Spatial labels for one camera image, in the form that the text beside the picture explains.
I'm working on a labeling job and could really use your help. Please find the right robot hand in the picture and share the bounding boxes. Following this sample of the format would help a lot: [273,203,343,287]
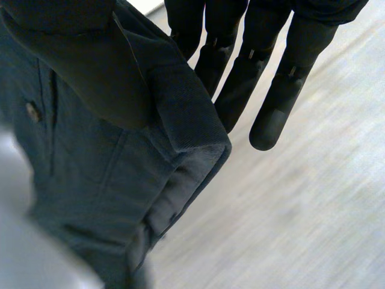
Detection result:
[0,0,369,151]

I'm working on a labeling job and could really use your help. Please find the dark blue shorts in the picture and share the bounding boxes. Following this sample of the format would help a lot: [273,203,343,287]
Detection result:
[0,0,233,289]

